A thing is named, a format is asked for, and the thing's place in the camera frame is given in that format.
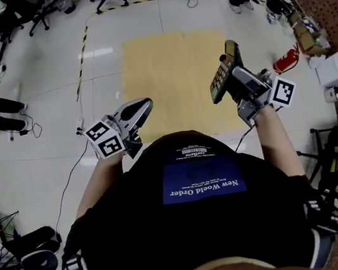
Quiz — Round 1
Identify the brown cardboard box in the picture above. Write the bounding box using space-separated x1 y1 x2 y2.
289 7 332 59

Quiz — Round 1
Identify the yellow black striped floor strip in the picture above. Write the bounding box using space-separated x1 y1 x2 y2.
61 0 193 102

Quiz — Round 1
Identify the black calculator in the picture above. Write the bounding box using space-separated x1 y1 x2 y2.
202 38 249 105

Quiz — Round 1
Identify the light wooden pedestal table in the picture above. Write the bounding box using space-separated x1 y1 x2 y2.
115 22 254 149

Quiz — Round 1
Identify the red fire extinguisher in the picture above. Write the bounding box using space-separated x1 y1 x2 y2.
269 42 303 76

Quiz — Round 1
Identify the small white box device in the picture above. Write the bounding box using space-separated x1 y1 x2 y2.
323 85 338 104

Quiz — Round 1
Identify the white power strip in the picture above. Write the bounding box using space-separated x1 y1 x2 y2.
75 118 87 136

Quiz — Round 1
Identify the person's right forearm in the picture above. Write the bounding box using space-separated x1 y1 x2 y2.
251 100 307 183

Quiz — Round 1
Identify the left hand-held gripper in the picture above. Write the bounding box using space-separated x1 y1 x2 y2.
80 96 163 167

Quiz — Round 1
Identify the person's left forearm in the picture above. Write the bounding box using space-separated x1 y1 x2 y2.
65 150 134 220

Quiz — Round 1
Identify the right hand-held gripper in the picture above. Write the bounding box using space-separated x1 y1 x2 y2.
218 42 302 131

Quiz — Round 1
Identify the black power cable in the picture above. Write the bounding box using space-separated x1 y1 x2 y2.
39 130 109 243

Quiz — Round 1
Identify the person's black printed t-shirt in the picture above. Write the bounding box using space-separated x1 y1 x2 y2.
43 110 330 270

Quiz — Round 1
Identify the black belt pack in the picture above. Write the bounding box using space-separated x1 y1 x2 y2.
303 194 338 238

